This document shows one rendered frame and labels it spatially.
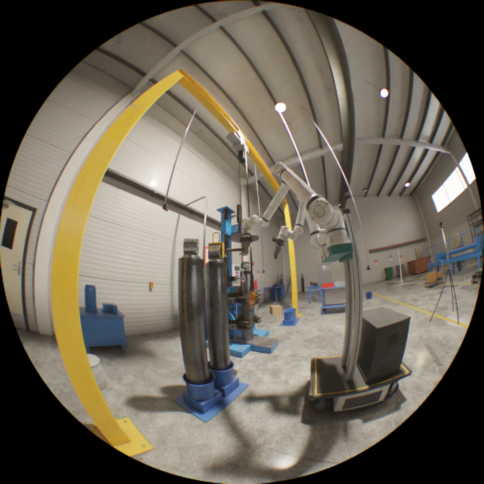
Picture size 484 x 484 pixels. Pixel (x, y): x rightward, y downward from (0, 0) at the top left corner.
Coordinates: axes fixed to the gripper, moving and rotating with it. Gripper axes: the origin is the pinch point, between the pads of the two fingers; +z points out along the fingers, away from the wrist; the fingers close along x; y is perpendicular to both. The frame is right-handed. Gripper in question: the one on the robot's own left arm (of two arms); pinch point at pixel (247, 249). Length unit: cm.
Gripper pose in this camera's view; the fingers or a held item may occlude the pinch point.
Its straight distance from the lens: 151.8
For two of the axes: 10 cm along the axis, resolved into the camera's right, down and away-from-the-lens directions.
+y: -1.6, -2.5, -9.6
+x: 9.9, -0.7, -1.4
